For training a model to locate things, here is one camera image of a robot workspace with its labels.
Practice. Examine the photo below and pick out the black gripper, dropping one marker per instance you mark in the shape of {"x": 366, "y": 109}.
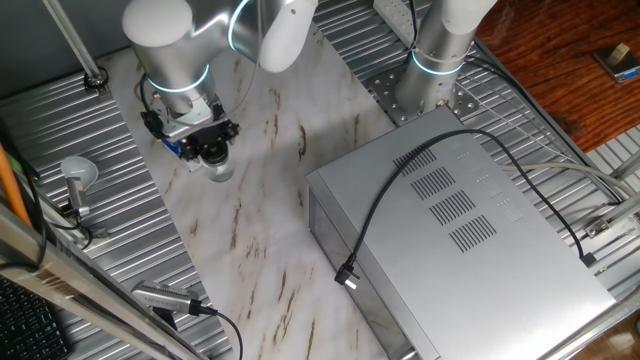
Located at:
{"x": 210, "y": 137}

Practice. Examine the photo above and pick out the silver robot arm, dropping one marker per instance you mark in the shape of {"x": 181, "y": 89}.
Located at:
{"x": 175, "y": 50}

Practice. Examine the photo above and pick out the clear glass jar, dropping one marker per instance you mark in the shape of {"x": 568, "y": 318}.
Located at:
{"x": 220, "y": 172}

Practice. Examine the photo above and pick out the blue tissue pack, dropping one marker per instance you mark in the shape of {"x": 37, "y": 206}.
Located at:
{"x": 174, "y": 146}

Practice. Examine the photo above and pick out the white marble pattern board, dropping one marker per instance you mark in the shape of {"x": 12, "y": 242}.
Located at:
{"x": 240, "y": 225}

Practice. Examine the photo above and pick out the white ladle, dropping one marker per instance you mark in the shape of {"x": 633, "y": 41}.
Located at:
{"x": 80, "y": 170}

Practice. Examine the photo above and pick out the metal pole with foot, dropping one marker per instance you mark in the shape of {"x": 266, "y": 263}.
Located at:
{"x": 75, "y": 42}

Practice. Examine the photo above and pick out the orange pole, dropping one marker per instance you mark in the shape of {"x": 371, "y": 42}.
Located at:
{"x": 10, "y": 185}

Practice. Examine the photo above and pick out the black keyboard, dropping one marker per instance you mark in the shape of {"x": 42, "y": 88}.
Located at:
{"x": 25, "y": 325}

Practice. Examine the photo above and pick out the silver metal box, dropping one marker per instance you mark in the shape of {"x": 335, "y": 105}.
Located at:
{"x": 475, "y": 280}

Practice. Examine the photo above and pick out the wooden block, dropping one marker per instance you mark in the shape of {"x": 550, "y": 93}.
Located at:
{"x": 618, "y": 54}

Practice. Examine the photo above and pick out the digital scale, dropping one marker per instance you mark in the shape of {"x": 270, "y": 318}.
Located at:
{"x": 629, "y": 72}

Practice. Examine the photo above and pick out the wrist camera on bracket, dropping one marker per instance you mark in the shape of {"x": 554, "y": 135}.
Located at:
{"x": 175, "y": 125}

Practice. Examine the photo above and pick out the small metal bracket clamp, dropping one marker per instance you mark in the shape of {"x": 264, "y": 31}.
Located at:
{"x": 100, "y": 232}

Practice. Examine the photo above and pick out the silver finned camera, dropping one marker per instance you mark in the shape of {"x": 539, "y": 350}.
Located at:
{"x": 160, "y": 296}

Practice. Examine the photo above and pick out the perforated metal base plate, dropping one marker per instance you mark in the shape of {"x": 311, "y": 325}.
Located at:
{"x": 385, "y": 92}

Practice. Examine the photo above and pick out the aluminium frame beam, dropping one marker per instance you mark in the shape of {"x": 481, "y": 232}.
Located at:
{"x": 50, "y": 265}

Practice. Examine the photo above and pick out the aluminium frame bar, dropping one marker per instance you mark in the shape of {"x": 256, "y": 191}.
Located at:
{"x": 626, "y": 169}
{"x": 617, "y": 212}

